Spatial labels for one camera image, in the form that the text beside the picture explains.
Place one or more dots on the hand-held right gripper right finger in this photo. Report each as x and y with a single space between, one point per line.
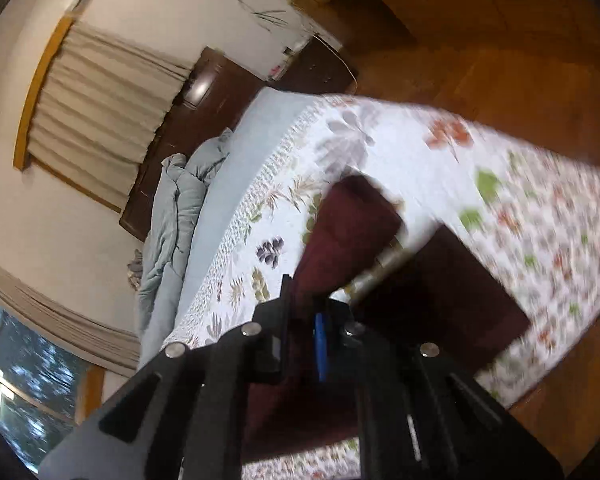
321 342

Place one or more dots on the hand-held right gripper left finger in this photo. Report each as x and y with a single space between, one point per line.
272 355

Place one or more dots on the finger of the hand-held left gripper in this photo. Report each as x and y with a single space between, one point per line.
377 272

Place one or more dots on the maroon pants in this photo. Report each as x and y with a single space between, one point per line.
352 225

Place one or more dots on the floral leaf print bedspread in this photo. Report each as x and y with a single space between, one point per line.
410 145

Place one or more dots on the light blue bed sheet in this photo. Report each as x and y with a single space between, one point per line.
250 160

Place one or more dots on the grey-blue quilt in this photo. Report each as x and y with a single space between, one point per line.
180 200

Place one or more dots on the dark wooden nightstand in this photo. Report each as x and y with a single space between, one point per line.
320 67

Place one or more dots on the beige pleated curtain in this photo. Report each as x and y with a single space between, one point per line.
55 310
95 105

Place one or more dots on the dark wooden headboard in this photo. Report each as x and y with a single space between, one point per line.
215 95

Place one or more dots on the window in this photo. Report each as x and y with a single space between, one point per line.
30 390

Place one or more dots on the yellow wooden window frame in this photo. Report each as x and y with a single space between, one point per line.
35 95

